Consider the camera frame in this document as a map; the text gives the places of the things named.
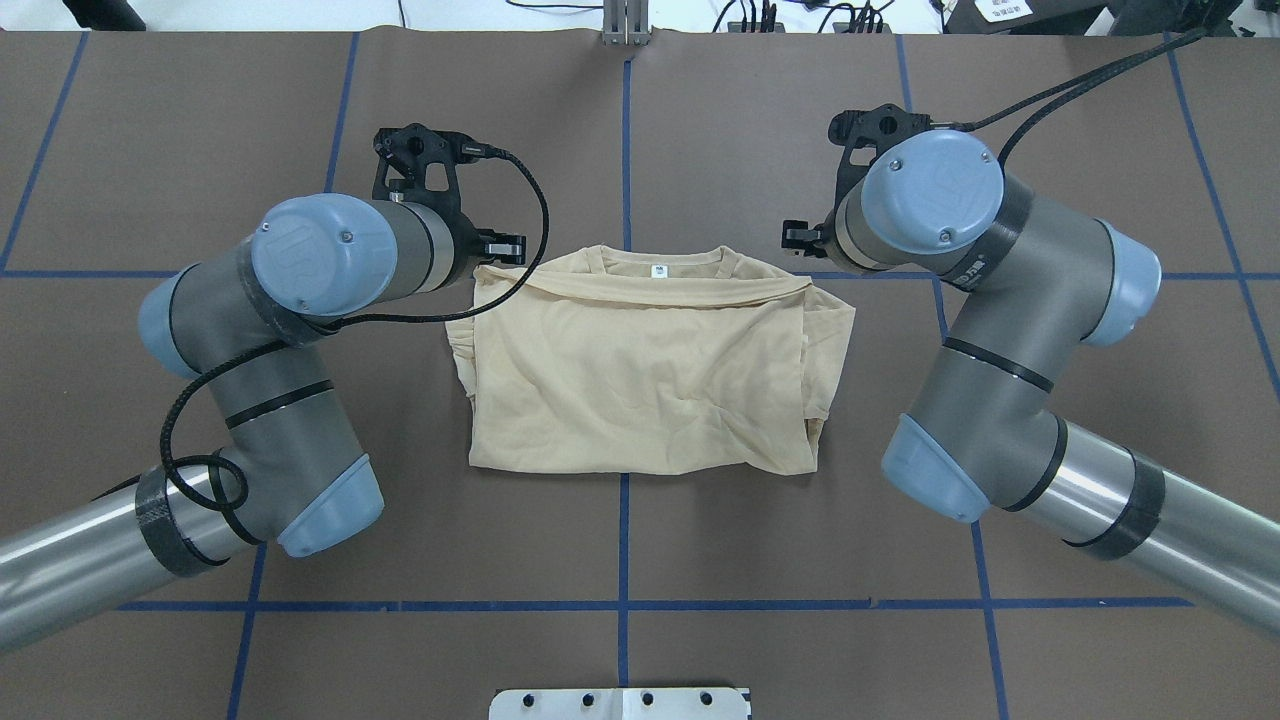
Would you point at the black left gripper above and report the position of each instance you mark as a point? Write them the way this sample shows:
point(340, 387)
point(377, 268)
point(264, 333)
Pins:
point(468, 240)

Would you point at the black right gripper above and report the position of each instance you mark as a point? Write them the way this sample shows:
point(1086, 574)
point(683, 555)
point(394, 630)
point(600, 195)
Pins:
point(800, 236)

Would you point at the beige long sleeve shirt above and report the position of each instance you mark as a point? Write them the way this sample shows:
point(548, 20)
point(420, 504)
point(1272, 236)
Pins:
point(606, 360)

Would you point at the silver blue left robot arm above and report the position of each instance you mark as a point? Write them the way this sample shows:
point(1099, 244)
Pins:
point(258, 447)

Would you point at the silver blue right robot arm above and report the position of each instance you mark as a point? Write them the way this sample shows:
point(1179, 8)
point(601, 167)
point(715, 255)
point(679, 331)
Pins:
point(1040, 280)

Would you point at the aluminium frame post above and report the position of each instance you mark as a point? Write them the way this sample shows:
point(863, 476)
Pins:
point(626, 23)

